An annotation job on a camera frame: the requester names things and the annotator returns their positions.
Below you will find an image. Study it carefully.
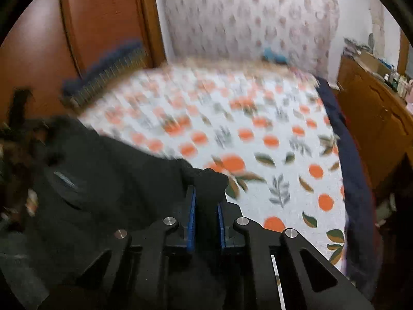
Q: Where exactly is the black printed t-shirt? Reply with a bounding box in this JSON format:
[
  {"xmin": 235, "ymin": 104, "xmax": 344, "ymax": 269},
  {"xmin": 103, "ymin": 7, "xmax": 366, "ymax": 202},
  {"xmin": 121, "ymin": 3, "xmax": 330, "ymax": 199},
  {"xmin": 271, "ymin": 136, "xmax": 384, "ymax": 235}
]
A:
[{"xmin": 1, "ymin": 117, "xmax": 228, "ymax": 309}]

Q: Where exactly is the navy bed skirt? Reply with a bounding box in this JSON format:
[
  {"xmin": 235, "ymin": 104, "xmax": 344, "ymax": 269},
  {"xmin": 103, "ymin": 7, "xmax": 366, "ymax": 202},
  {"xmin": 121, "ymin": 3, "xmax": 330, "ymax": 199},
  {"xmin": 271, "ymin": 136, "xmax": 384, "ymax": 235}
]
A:
[{"xmin": 316, "ymin": 77, "xmax": 383, "ymax": 300}]

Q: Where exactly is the dark patterned folded garment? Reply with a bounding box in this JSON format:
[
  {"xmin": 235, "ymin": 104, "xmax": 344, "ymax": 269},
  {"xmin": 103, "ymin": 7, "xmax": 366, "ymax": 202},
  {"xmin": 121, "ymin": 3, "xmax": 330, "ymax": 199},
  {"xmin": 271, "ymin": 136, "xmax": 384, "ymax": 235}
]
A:
[{"xmin": 61, "ymin": 41, "xmax": 148, "ymax": 110}]

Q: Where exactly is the navy blue folded garment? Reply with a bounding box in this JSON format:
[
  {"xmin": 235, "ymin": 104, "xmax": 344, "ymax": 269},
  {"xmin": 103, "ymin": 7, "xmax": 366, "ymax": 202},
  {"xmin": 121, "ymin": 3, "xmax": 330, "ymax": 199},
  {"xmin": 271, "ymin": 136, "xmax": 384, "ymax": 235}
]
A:
[{"xmin": 62, "ymin": 40, "xmax": 146, "ymax": 97}]

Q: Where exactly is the orange print bed sheet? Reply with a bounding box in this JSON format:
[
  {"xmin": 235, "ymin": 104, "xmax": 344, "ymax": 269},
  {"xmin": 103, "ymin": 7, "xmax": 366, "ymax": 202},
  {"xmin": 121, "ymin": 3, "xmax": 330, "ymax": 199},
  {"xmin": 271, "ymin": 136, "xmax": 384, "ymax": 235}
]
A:
[{"xmin": 80, "ymin": 64, "xmax": 346, "ymax": 269}]

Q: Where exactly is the wooden sideboard cabinet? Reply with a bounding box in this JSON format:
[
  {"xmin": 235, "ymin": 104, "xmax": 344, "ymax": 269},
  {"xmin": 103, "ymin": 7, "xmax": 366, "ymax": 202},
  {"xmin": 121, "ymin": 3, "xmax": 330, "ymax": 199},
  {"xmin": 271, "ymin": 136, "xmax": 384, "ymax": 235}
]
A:
[{"xmin": 337, "ymin": 56, "xmax": 412, "ymax": 196}]

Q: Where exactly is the floral blanket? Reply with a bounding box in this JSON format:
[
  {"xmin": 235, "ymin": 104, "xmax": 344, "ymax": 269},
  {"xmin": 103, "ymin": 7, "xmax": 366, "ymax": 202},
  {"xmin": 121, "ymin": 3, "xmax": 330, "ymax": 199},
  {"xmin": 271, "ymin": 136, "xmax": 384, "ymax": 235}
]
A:
[{"xmin": 160, "ymin": 57, "xmax": 319, "ymax": 88}]

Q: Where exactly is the cardboard box on cabinet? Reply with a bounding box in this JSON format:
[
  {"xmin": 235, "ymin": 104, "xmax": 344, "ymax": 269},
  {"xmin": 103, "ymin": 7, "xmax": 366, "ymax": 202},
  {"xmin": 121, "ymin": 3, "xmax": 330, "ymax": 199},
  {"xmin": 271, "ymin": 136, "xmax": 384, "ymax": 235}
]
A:
[{"xmin": 355, "ymin": 50, "xmax": 391, "ymax": 77}]

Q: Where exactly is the box with blue cloth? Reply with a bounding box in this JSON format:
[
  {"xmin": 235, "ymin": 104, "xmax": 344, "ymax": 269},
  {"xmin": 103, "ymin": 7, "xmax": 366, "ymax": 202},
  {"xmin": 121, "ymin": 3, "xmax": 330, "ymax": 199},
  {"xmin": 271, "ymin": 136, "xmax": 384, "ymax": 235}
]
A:
[{"xmin": 262, "ymin": 48, "xmax": 288, "ymax": 65}]

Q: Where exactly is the stack of papers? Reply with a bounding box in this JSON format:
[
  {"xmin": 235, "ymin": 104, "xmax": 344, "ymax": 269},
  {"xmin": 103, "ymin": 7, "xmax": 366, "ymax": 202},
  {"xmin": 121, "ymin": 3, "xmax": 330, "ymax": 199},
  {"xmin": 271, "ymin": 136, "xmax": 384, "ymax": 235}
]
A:
[{"xmin": 342, "ymin": 37, "xmax": 372, "ymax": 59}]

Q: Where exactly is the pink circle pattern curtain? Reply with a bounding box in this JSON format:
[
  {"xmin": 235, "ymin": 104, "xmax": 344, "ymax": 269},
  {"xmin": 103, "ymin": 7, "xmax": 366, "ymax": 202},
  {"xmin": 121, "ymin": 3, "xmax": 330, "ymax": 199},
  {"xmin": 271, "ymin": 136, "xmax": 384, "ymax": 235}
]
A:
[{"xmin": 162, "ymin": 0, "xmax": 339, "ymax": 79}]

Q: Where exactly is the beige tied window curtain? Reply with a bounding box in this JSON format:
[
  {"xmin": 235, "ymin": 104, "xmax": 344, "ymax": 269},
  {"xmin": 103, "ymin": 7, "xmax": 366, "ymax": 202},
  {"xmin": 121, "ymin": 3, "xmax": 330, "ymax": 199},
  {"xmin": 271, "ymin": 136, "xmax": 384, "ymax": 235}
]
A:
[{"xmin": 370, "ymin": 0, "xmax": 385, "ymax": 58}]

